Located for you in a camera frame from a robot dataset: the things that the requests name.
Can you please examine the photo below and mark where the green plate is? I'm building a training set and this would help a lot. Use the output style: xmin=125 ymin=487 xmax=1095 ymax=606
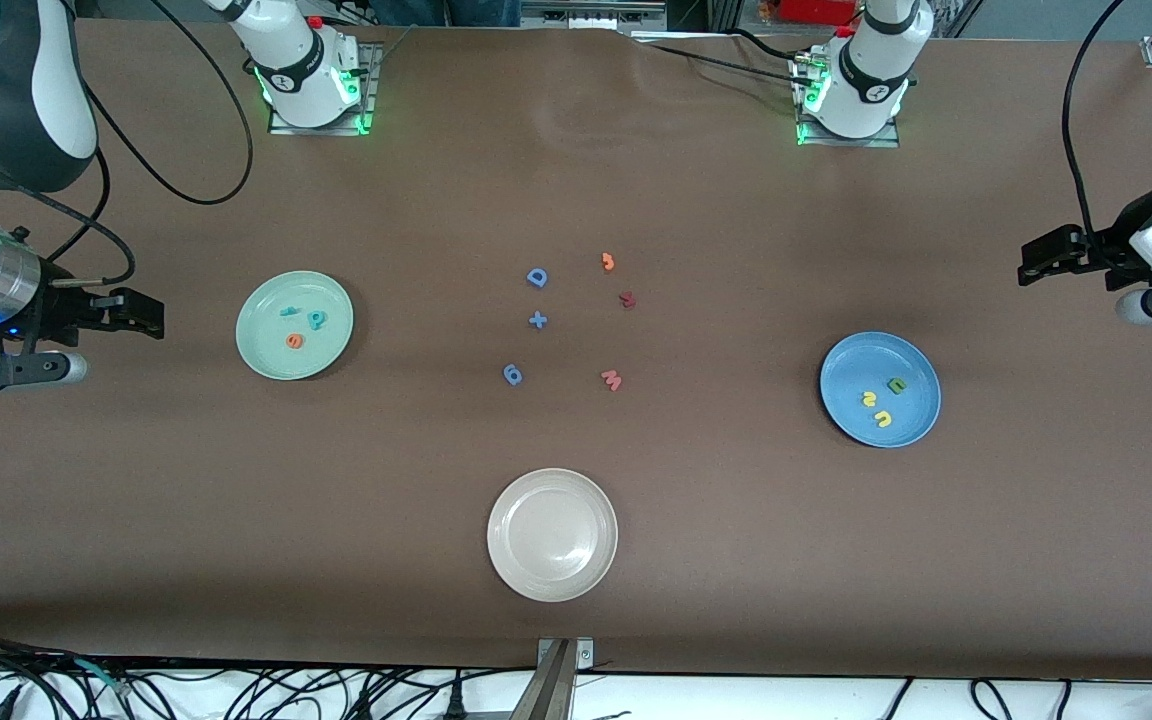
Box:
xmin=236 ymin=270 xmax=355 ymax=382

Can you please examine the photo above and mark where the brown table cover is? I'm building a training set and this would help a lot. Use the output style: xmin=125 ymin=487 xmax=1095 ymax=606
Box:
xmin=0 ymin=18 xmax=1152 ymax=683

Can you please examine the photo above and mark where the blue plate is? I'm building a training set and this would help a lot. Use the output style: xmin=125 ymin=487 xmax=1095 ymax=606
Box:
xmin=819 ymin=331 xmax=942 ymax=449

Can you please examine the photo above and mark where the red box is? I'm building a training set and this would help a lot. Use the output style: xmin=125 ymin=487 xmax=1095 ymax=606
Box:
xmin=776 ymin=0 xmax=862 ymax=27

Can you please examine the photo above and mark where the person in blue jeans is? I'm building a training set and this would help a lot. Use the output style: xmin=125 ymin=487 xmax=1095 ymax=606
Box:
xmin=371 ymin=0 xmax=522 ymax=28

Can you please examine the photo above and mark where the beige plate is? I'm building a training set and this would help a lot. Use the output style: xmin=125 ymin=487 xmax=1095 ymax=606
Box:
xmin=487 ymin=468 xmax=619 ymax=603

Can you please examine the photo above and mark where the grey metal rack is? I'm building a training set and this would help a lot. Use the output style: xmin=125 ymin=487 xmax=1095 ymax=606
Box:
xmin=519 ymin=0 xmax=669 ymax=33

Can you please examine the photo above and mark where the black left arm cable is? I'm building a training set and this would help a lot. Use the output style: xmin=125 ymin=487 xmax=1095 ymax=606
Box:
xmin=1062 ymin=0 xmax=1127 ymax=241

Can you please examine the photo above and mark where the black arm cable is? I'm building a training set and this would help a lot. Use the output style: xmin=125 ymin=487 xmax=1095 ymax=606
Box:
xmin=0 ymin=0 xmax=255 ymax=289
xmin=1062 ymin=0 xmax=1127 ymax=241

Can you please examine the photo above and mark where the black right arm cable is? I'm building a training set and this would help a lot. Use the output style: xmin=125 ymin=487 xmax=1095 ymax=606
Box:
xmin=0 ymin=0 xmax=255 ymax=289

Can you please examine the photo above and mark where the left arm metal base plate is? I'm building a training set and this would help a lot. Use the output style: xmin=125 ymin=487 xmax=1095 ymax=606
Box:
xmin=794 ymin=55 xmax=903 ymax=150

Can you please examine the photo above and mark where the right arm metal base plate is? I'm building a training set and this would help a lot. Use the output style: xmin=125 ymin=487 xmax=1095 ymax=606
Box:
xmin=268 ymin=40 xmax=382 ymax=137

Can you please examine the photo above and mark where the thin black cable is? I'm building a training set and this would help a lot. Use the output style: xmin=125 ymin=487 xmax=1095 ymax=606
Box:
xmin=729 ymin=26 xmax=809 ymax=65
xmin=631 ymin=38 xmax=817 ymax=91

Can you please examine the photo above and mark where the teal cable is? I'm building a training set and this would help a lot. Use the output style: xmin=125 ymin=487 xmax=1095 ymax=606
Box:
xmin=74 ymin=657 xmax=129 ymax=693

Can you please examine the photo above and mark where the aluminium profile post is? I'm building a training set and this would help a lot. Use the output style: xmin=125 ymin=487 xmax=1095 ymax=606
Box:
xmin=508 ymin=640 xmax=577 ymax=720

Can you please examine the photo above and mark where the metal corner bracket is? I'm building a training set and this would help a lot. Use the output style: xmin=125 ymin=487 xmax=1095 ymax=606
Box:
xmin=536 ymin=637 xmax=596 ymax=673

